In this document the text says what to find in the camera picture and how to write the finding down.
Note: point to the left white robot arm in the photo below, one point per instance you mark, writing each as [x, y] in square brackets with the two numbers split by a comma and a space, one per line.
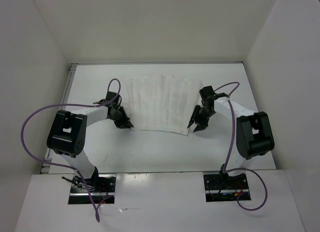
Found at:
[67, 136]

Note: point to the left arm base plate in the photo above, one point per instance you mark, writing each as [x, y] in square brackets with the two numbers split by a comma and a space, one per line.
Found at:
[103, 193]

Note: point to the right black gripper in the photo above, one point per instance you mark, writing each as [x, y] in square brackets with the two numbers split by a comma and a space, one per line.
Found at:
[202, 124]

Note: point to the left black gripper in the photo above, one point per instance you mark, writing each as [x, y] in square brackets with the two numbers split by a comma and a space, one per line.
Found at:
[125, 123]

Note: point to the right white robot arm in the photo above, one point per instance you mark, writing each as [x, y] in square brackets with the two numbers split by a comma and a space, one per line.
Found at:
[251, 131]

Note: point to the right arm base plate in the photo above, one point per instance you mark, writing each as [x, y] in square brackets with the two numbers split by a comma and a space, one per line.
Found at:
[221, 187]

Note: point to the white pleated skirt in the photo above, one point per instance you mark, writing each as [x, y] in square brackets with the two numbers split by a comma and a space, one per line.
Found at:
[162, 102]

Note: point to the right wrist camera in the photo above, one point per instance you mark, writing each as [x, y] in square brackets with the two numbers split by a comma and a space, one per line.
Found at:
[220, 95]

